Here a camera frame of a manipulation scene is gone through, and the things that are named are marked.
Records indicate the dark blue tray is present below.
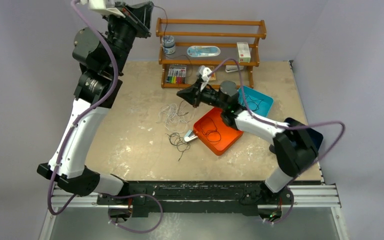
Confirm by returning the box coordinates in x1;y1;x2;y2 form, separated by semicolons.
269;117;324;155

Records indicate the orange snack packet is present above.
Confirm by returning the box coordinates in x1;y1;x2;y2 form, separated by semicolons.
208;65;216;82

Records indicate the white cable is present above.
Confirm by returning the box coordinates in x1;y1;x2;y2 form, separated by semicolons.
157;102;193;133

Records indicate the marker pen pack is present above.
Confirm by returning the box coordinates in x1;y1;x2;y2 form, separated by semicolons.
165;64;187;84

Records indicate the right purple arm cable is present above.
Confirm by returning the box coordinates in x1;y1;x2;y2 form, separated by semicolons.
211;58;346;181

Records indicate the light blue tray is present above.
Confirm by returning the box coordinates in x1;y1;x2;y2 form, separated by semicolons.
238;86;274;117

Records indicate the white red small box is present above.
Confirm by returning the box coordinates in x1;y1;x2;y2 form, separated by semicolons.
236;42;251;63

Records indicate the blue oval blister pack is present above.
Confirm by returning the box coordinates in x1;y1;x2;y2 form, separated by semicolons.
187;45;221;58

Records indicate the orange tray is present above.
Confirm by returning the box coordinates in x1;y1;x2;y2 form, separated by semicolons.
193;107;244;156

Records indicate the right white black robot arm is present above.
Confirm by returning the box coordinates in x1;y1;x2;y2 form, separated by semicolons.
176;79;319;204

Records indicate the white blue jar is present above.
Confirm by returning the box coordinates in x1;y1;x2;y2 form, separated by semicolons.
161;35;176;55

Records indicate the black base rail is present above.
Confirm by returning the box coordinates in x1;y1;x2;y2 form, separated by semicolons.
49;180;342;220

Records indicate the wooden shelf rack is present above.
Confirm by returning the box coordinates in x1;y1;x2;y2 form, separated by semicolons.
156;18;267;89

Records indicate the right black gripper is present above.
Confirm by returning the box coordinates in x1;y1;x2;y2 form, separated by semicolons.
177;79;227;111

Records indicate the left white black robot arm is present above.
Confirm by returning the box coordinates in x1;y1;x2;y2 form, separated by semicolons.
37;0;154;205

